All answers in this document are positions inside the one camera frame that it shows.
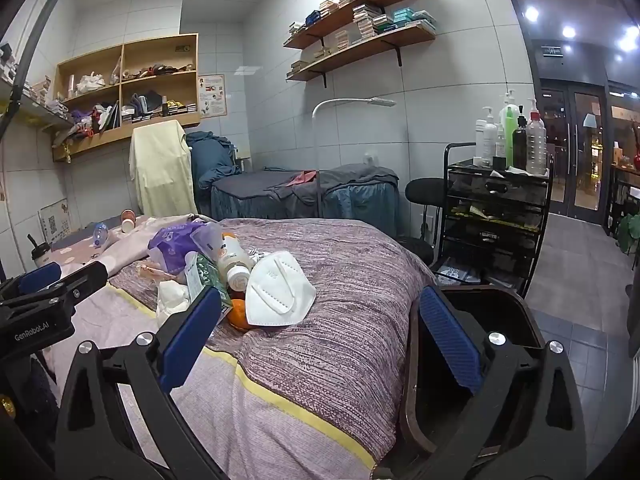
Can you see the green bottle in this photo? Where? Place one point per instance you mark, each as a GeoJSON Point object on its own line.
{"type": "Point", "coordinates": [511, 135]}

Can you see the orange yellow wrapper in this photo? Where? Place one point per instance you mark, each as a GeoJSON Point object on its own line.
{"type": "Point", "coordinates": [155, 271]}

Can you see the glass door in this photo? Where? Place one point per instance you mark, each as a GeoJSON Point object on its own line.
{"type": "Point", "coordinates": [585, 160]}

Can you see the clear red cap bottle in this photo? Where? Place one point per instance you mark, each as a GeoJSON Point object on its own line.
{"type": "Point", "coordinates": [536, 145]}

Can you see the wooden wall shelves with boxes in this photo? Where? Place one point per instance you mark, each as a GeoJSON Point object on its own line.
{"type": "Point", "coordinates": [365, 17]}

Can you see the white tissue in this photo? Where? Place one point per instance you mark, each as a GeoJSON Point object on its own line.
{"type": "Point", "coordinates": [172, 305]}

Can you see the dark brown trash bin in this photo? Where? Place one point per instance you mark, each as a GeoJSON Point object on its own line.
{"type": "Point", "coordinates": [500, 307]}

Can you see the blue bedding pile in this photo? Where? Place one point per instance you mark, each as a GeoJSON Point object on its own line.
{"type": "Point", "coordinates": [212, 152]}

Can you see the blue white packets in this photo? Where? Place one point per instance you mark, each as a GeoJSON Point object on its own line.
{"type": "Point", "coordinates": [457, 272]}

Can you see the brown paper cup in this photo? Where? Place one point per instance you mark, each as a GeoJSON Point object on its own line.
{"type": "Point", "coordinates": [128, 222]}

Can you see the black metal pole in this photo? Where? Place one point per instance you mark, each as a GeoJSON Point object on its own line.
{"type": "Point", "coordinates": [30, 50]}

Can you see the grey massage bed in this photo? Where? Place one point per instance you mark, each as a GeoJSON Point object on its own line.
{"type": "Point", "coordinates": [350, 195]}

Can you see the white printed sign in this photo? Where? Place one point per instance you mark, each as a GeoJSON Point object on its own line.
{"type": "Point", "coordinates": [52, 220]}

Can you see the black pump bottle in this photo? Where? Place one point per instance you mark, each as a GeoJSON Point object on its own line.
{"type": "Point", "coordinates": [520, 147]}

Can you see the white face mask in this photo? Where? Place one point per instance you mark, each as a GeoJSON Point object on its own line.
{"type": "Point", "coordinates": [280, 290]}

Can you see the orange peel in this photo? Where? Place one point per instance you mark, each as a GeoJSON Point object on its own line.
{"type": "Point", "coordinates": [239, 316]}

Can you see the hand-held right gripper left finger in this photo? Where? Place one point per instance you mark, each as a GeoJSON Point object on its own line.
{"type": "Point", "coordinates": [192, 337]}

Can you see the green packet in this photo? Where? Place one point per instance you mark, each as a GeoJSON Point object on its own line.
{"type": "Point", "coordinates": [207, 275]}

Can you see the small white cap bottle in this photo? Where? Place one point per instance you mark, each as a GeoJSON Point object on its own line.
{"type": "Point", "coordinates": [238, 277]}

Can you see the translucent plastic bottle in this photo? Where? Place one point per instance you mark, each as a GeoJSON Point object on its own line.
{"type": "Point", "coordinates": [235, 252]}

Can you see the black stool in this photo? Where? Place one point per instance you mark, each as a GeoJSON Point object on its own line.
{"type": "Point", "coordinates": [425, 192]}

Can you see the purple plastic bag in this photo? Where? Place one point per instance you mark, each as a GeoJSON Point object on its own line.
{"type": "Point", "coordinates": [172, 247]}

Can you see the pink dotted cloth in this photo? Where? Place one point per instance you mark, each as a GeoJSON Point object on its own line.
{"type": "Point", "coordinates": [130, 247]}

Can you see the pale yellow cloth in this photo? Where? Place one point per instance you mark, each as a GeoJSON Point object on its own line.
{"type": "Point", "coordinates": [162, 170]}

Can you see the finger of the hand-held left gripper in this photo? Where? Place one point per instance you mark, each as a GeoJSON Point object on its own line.
{"type": "Point", "coordinates": [40, 276]}
{"type": "Point", "coordinates": [87, 274]}

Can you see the grey wall shelf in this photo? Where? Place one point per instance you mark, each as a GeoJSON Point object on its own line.
{"type": "Point", "coordinates": [45, 115]}

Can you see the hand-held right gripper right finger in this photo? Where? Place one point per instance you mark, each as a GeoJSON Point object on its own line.
{"type": "Point", "coordinates": [450, 345]}

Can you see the wooden wall cabinet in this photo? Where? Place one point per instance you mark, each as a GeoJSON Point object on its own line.
{"type": "Point", "coordinates": [150, 125]}

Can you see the wall poster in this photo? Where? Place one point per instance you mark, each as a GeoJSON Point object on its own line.
{"type": "Point", "coordinates": [212, 95]}

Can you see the red cloth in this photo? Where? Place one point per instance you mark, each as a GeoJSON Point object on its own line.
{"type": "Point", "coordinates": [300, 178]}

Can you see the white floor lamp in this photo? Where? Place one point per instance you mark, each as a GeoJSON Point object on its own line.
{"type": "Point", "coordinates": [350, 101]}

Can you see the ceiling spotlight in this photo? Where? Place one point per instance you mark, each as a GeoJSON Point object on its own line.
{"type": "Point", "coordinates": [627, 40]}
{"type": "Point", "coordinates": [568, 31]}
{"type": "Point", "coordinates": [531, 12]}

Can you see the white crinkled wrapper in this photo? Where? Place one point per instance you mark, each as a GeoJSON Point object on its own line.
{"type": "Point", "coordinates": [192, 280]}

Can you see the black mesh cart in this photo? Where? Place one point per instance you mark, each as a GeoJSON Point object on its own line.
{"type": "Point", "coordinates": [495, 220]}

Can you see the green plant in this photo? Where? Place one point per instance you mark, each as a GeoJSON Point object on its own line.
{"type": "Point", "coordinates": [631, 232]}

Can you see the tall white pump bottle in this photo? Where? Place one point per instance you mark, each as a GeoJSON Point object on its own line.
{"type": "Point", "coordinates": [508, 97]}

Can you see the drink cup with straw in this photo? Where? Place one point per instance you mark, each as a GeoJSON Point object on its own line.
{"type": "Point", "coordinates": [41, 255]}

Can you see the clear water bottle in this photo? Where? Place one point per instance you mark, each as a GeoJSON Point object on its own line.
{"type": "Point", "coordinates": [100, 236]}

